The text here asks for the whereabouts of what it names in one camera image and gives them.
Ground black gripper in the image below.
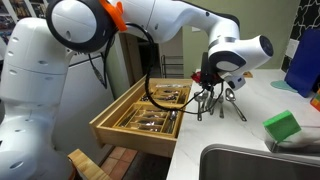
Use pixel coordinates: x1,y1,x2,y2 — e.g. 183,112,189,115
199,61,224,96

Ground silver fork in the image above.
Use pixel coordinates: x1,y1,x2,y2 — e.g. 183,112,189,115
207,91,218,116
217,94,225,120
200,91,210,111
205,94,214,113

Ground wooden kitchen drawer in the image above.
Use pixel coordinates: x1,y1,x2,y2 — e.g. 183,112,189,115
89,77,194,158

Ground large silver spoon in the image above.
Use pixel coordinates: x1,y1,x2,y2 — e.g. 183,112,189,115
224,87,248,123

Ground small wooden cutlery organizer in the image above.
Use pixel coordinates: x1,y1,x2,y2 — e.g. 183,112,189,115
139,84,192,108

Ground long silver serving spoon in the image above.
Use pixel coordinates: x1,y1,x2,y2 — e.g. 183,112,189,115
168,108,178,134
166,109,176,135

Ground large wooden cutlery organizer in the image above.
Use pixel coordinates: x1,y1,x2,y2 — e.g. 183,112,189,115
112,102,185,138

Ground teal silicone mat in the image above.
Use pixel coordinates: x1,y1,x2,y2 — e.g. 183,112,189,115
270,79,299,94

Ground green sponge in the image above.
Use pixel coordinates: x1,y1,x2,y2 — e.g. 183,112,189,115
262,110,302,144

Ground stainless steel sink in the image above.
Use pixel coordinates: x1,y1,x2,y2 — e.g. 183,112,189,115
199,143,320,180

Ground white outlet plate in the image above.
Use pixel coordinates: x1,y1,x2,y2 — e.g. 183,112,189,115
285,38,300,60

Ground multicolour box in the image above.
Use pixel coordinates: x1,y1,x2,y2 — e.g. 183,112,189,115
309,88,320,113

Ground white appliance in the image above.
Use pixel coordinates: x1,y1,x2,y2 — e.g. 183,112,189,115
51,53,116,164

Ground wooden stool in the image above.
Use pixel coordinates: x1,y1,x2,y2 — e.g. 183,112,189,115
67,148,113,180

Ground photo collage board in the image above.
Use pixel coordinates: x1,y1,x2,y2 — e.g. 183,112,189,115
0,0,54,44

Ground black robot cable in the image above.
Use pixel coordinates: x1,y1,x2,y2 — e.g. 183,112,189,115
87,22,225,115

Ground orange cable clip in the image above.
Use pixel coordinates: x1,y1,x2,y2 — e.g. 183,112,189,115
99,0,128,33

